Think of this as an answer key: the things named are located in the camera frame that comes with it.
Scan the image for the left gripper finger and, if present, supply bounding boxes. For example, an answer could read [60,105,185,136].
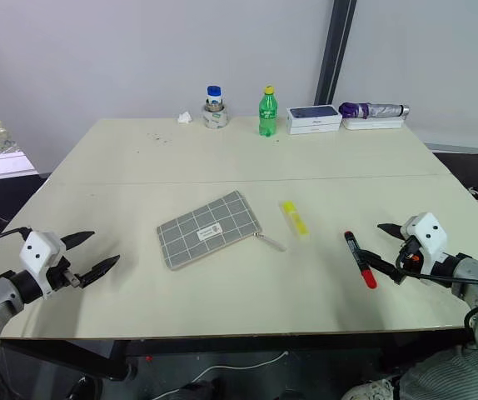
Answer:
[61,231,96,253]
[81,254,122,290]

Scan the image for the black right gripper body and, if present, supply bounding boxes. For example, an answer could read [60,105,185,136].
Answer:
[396,234,426,275]

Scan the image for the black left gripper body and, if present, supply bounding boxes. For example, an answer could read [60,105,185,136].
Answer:
[47,255,86,295]

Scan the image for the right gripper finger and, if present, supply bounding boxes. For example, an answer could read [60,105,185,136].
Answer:
[356,249,405,286]
[376,222,407,241]

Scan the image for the grey checked pencil pouch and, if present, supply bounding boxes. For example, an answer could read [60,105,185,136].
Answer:
[156,190,288,273]

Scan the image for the black red marker pen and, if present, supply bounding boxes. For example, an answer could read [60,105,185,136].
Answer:
[343,229,378,290]

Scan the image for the yellow highlighter pen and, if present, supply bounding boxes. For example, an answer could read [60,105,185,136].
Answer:
[279,200,311,239]

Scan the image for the flat white box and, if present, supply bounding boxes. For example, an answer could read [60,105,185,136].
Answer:
[341,116,405,131]

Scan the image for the striped grey cloth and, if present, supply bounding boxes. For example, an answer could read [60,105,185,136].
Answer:
[400,347,478,400]

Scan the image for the purple grey folded umbrella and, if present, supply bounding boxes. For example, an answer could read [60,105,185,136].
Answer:
[338,101,411,120]

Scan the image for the white shoe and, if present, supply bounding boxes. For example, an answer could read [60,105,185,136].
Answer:
[344,376,395,400]

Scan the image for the white phone box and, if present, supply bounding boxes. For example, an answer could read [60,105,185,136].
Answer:
[286,104,343,136]

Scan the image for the green soda bottle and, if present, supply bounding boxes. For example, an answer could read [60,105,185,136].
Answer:
[257,85,279,138]

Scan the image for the white tape roll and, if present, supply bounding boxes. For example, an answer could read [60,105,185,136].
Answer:
[202,103,230,130]

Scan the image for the white bottle blue cap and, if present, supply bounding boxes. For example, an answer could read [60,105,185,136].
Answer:
[205,85,225,113]

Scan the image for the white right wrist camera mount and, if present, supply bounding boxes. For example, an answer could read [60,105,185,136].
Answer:
[401,212,449,275]

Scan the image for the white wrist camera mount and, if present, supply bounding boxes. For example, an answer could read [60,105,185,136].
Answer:
[18,231,67,300]
[401,212,449,275]

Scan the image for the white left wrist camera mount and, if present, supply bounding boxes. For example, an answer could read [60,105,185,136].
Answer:
[18,231,67,300]

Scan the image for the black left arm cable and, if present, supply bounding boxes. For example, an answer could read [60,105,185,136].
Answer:
[0,226,31,260]

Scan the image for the black table frame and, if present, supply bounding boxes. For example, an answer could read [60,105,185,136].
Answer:
[0,327,473,383]

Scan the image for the white cable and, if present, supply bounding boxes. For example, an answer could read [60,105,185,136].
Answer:
[150,351,288,398]

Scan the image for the dark window frame post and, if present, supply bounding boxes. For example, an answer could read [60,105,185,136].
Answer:
[314,0,358,108]

